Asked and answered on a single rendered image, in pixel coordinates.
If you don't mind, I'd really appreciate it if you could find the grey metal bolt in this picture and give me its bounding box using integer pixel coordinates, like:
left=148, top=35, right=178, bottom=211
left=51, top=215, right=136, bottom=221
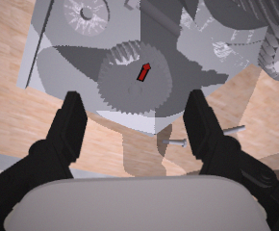
left=223, top=126, right=245, bottom=135
left=164, top=140, right=187, bottom=147
left=124, top=0, right=183, bottom=38

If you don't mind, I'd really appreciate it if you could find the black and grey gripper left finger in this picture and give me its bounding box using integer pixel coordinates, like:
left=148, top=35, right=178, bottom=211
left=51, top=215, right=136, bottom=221
left=0, top=91, right=88, bottom=231

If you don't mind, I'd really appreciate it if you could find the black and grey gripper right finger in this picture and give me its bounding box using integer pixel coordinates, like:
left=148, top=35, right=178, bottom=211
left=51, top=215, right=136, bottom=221
left=183, top=90, right=279, bottom=231

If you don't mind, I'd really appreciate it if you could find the grey gear with red arrow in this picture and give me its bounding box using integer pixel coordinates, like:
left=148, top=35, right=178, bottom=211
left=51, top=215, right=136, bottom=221
left=97, top=41, right=172, bottom=115

